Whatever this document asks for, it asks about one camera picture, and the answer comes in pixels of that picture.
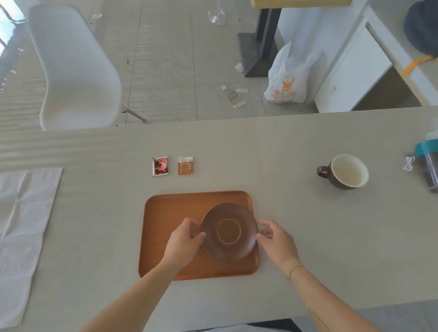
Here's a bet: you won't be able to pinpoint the dark blue backpack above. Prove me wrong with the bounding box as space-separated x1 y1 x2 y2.
401 0 438 59

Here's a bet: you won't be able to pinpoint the white cloth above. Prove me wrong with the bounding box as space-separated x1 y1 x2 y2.
0 164 63 332

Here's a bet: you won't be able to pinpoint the white cabinet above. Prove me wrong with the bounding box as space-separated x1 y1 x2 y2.
313 15 429 120

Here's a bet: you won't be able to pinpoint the person's left forearm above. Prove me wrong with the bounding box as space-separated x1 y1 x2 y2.
76 254 185 332

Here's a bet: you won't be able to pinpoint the white plastic chair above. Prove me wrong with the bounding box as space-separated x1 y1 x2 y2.
21 2 154 138

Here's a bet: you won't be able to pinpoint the person's right forearm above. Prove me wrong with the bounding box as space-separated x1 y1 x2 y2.
282 264 415 332

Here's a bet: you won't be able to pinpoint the brown cup white inside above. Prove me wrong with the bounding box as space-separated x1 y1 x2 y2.
316 152 371 192

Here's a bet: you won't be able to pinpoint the brown white sachet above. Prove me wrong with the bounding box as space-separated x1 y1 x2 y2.
176 155 195 177

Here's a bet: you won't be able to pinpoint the brown saucer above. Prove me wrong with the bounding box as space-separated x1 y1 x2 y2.
199 201 260 263

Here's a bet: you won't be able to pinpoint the person's left hand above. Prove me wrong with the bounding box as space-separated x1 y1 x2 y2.
160 216 208 272

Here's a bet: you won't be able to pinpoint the thin wrist bracelet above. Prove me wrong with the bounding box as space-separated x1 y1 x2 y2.
288 263 304 283

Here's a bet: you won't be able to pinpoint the yellow strap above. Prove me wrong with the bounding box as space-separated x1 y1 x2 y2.
400 52 438 79

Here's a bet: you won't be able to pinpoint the clear plastic wrapper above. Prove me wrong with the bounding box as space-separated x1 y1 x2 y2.
207 9 228 26

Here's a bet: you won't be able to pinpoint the person's dark trousers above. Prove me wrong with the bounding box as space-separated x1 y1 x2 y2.
247 316 320 332

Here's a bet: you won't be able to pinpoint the white plastic bag orange print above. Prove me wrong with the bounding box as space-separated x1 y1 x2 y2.
264 40 323 106

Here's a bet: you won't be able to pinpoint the person's right hand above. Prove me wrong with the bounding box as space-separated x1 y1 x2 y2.
254 219 304 279

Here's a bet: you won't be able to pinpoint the dark bottle teal lid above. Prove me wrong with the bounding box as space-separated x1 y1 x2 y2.
412 138 438 193

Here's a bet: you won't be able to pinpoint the yellow top table black leg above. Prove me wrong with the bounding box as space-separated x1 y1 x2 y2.
235 0 352 84

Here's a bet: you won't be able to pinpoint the brown wooden tray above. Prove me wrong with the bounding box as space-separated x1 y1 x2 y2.
138 185 265 286

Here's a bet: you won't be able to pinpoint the red black sachet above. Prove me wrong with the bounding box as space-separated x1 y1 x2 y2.
151 156 170 178

